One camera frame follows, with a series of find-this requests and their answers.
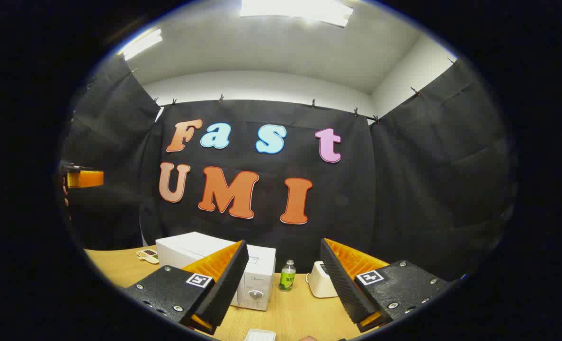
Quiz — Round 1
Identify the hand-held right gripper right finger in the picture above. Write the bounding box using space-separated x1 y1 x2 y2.
320 238 454 333

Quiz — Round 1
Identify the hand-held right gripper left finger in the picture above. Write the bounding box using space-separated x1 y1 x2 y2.
122 240 250 336

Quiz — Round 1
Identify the white microwave oven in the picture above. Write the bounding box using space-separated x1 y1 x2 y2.
156 232 277 312

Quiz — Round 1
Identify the white ribbed food box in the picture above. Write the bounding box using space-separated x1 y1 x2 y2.
244 328 277 341

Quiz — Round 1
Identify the white toaster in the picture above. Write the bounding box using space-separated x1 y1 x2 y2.
306 260 339 299

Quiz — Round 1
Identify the green label drink bottle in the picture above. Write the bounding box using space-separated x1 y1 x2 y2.
279 260 296 292

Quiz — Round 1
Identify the white divided snack plate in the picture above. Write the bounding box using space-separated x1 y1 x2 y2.
136 249 160 265

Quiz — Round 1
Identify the ceiling strip light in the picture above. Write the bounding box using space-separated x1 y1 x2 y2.
118 28 163 61

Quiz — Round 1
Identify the ceiling light panel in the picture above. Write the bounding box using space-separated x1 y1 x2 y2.
240 0 355 28

